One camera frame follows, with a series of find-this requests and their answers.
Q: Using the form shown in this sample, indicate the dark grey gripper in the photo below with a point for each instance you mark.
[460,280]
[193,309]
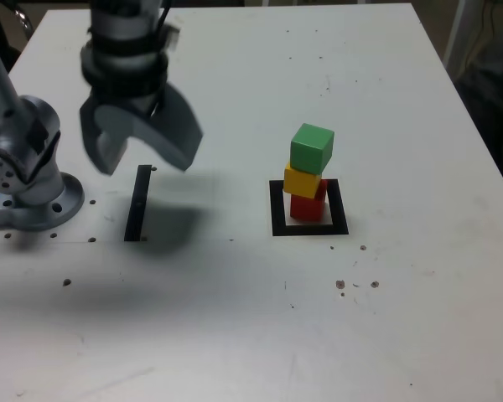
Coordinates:
[138,106]

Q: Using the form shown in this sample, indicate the yellow cube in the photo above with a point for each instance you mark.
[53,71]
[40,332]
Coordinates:
[302,182]

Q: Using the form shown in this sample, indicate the green cube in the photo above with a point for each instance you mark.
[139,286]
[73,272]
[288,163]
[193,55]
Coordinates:
[312,148]

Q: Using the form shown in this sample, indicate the red cube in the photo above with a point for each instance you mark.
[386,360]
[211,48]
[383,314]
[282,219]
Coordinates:
[308,207]

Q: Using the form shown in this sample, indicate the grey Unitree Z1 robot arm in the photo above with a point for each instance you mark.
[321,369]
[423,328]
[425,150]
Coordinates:
[25,167]

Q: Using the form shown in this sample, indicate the black tape square outline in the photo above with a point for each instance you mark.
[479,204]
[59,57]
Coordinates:
[276,209]

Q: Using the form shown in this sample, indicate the black tape strip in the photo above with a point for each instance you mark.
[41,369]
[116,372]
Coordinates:
[137,201]

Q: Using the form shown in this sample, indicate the chrome chair tube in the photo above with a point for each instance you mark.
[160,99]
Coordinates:
[25,19]

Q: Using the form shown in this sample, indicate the small grey camera box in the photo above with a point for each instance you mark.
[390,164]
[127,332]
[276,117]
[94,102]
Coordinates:
[172,37]

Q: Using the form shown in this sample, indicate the white post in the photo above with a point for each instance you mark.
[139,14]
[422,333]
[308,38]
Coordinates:
[453,33]

